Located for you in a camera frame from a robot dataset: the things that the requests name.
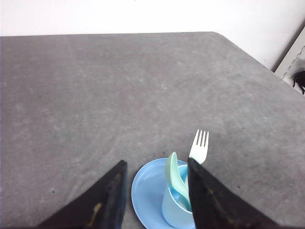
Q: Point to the white metal rack post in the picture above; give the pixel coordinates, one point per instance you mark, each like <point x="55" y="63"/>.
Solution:
<point x="293" y="62"/>

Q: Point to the white plastic fork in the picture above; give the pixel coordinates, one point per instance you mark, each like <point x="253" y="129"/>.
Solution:
<point x="199" y="147"/>

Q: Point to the light blue plastic cup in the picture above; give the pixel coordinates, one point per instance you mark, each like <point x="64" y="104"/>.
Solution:
<point x="174" y="209"/>

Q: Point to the blue plastic plate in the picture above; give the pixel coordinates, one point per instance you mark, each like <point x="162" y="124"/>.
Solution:
<point x="147" y="192"/>

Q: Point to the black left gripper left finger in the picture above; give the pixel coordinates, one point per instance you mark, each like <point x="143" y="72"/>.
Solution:
<point x="102" y="206"/>

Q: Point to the mint green plastic spoon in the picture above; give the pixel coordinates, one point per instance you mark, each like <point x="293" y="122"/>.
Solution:
<point x="175" y="181"/>

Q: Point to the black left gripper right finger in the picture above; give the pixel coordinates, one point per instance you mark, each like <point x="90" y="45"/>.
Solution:
<point x="214" y="206"/>

